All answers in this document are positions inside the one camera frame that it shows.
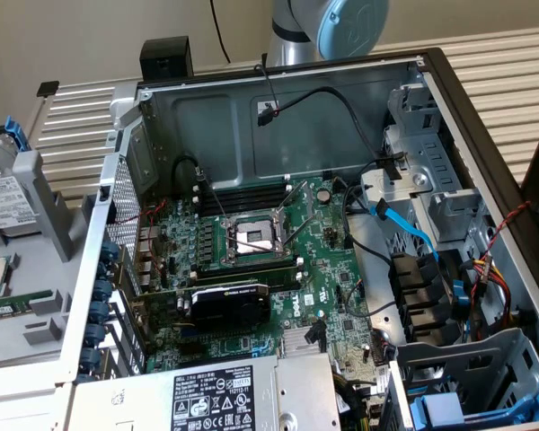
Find silver finned heat sink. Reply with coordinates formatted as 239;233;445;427
281;327;329;358

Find black power wire with connector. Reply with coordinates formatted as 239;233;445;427
254;84;408;180

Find blue SATA wire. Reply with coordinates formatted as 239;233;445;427
367;199;441;264

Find blue disk carrier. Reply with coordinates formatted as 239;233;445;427
408;390;539;431

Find red yellow wire bundle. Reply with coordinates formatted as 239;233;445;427
471;253;516;333

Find green Dell motherboard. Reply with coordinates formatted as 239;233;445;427
134;177;387;391

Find open grey PC case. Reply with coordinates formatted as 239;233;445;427
0;47;539;431

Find blue drive caddy brackets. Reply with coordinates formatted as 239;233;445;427
388;327;539;431

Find CPU socket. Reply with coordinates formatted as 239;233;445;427
219;210;297;266

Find hard disk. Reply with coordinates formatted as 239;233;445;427
0;115;44;238

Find metal socket cover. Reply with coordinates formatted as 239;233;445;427
276;179;315;252

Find braided power cable bundle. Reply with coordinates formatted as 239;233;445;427
334;372;374;431

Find thin black motherboard wire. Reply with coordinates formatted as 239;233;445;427
343;278;397;321

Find blue plastic wire clip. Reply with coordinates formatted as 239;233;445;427
448;277;472;321

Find grey metal drive cage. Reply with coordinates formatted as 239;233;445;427
358;71;495;243

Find thin black and red wire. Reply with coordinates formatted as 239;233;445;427
254;62;282;116

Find grey power supply unit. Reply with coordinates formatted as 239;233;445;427
69;352;342;431

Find black graphics card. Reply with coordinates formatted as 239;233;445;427
134;280;273;333

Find grey parts rack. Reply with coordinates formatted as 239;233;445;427
0;150;98;372

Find black RAM slot pair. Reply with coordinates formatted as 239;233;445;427
191;174;294;216
190;258;305;289

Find thin metal locking lever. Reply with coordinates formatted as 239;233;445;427
192;165;230;225

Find twisted red black wire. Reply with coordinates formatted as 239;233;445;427
475;200;534;270

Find black wire loop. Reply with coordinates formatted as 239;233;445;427
172;154;208;194

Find green RAM stick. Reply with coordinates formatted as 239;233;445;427
0;289;55;321

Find thin black hanging cable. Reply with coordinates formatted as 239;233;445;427
208;0;233;64

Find blue slot latch row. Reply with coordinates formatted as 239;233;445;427
83;237;120;376

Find small black camera box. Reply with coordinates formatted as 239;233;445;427
139;36;194;83

